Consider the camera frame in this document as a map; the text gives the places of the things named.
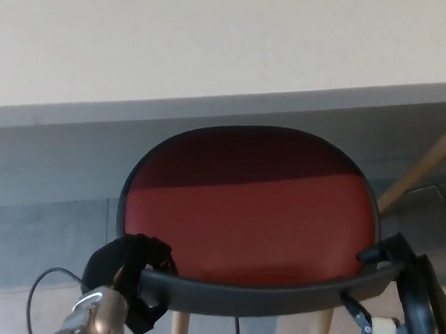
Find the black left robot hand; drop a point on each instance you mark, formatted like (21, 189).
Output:
(130, 255)

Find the bar stool with wooden legs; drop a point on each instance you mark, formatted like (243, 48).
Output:
(415, 173)

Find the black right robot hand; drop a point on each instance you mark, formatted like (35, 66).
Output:
(420, 301)

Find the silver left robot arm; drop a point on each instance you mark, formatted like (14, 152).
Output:
(103, 315)

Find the dark grey red-seated bar stool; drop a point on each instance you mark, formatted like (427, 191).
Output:
(250, 227)

